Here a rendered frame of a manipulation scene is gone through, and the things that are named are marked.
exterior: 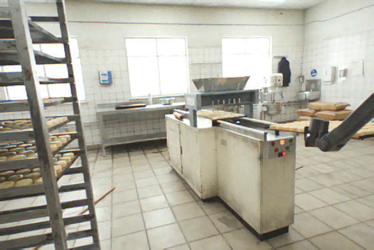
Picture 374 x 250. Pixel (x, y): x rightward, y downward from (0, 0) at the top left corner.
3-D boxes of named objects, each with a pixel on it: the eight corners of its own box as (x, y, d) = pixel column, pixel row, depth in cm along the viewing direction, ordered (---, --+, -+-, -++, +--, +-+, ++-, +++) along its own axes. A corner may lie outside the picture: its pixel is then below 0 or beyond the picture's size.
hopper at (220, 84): (192, 92, 245) (191, 79, 243) (236, 89, 263) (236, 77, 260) (202, 93, 218) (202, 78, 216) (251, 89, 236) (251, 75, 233)
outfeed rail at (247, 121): (194, 111, 355) (194, 107, 353) (196, 111, 356) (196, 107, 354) (296, 136, 168) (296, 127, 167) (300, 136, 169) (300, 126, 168)
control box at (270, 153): (264, 158, 166) (265, 140, 164) (290, 153, 174) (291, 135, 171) (268, 159, 163) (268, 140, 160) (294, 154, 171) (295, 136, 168)
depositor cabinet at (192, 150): (169, 168, 354) (165, 115, 339) (210, 160, 377) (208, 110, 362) (202, 206, 236) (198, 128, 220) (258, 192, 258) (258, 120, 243)
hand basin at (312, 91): (332, 112, 551) (335, 66, 531) (320, 113, 540) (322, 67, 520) (300, 109, 644) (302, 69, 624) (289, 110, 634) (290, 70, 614)
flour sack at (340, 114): (333, 121, 446) (334, 112, 443) (313, 118, 484) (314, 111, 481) (357, 117, 472) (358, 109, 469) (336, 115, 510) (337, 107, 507)
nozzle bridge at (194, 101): (185, 123, 251) (184, 93, 244) (241, 117, 274) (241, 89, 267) (198, 128, 220) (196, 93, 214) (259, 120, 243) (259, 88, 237)
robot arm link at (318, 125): (325, 150, 92) (338, 150, 95) (332, 122, 89) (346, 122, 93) (299, 142, 102) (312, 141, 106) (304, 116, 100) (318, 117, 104)
